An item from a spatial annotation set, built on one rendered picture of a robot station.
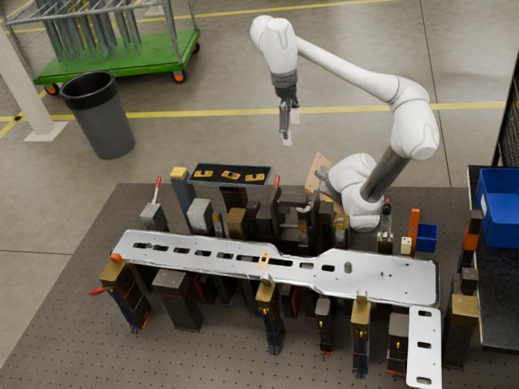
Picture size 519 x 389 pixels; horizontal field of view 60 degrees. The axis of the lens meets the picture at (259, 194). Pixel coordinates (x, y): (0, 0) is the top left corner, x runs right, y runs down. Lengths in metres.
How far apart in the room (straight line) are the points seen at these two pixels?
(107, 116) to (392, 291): 3.24
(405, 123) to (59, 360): 1.75
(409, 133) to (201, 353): 1.22
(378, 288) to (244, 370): 0.64
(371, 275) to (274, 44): 0.91
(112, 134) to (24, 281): 1.52
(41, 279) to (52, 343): 1.44
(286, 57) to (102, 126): 3.08
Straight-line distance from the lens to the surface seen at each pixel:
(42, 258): 3.90
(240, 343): 2.00
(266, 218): 1.90
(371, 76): 1.69
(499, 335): 1.66
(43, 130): 5.42
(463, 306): 1.66
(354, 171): 2.21
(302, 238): 1.87
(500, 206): 2.05
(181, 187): 2.15
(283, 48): 1.47
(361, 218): 2.11
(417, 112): 1.70
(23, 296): 3.72
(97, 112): 4.30
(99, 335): 2.26
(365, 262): 1.81
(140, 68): 5.54
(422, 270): 1.80
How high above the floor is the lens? 2.41
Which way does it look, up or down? 41 degrees down
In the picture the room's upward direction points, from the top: 12 degrees counter-clockwise
